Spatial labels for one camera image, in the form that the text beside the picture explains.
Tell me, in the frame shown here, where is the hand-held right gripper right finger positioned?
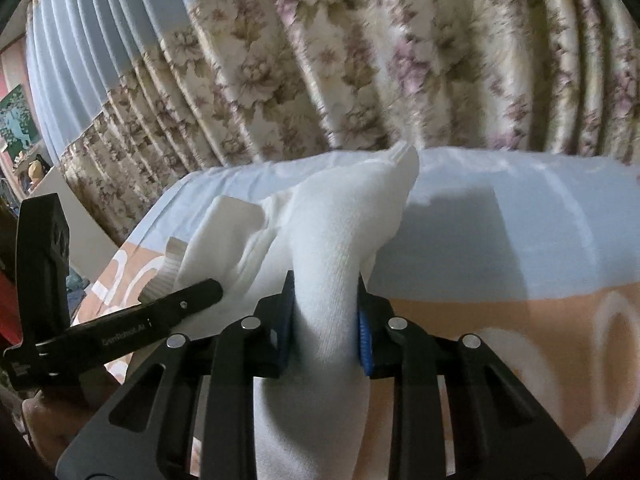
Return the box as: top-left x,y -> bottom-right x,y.
356,274 -> 587,480

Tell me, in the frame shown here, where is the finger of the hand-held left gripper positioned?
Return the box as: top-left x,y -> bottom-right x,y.
64,278 -> 225,367

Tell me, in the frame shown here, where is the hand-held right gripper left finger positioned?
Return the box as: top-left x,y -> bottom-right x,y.
55,270 -> 297,480

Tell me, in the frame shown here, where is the white knit sweater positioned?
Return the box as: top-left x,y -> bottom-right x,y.
140,142 -> 421,480

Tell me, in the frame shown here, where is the person's left hand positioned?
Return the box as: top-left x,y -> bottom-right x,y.
22,360 -> 123,463

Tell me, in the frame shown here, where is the blue patterned cloth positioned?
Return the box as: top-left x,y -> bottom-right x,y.
66,267 -> 98,313

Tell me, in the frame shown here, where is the white board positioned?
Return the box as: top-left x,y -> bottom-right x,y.
30,165 -> 118,263

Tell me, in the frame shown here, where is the plush toy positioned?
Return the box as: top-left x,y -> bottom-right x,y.
26,159 -> 52,183

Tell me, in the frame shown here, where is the blue and peach printed blanket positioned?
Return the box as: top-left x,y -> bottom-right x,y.
70,147 -> 640,480

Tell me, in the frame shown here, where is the floral curtain with blue band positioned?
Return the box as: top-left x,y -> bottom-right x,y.
25,0 -> 640,248

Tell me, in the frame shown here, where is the green wall poster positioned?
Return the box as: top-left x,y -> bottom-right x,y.
0,84 -> 42,157

